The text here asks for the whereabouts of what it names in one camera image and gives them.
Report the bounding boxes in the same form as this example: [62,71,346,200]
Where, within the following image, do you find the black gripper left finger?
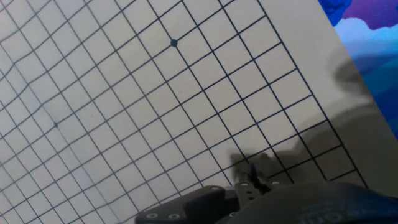
[135,157,261,224]

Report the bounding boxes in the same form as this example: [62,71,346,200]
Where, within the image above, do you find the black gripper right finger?
[256,173,283,193]

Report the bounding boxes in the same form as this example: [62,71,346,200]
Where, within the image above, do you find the tan go board with grid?
[0,0,398,224]

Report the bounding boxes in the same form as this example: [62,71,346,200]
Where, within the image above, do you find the blue and black landscape mat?
[317,0,398,141]

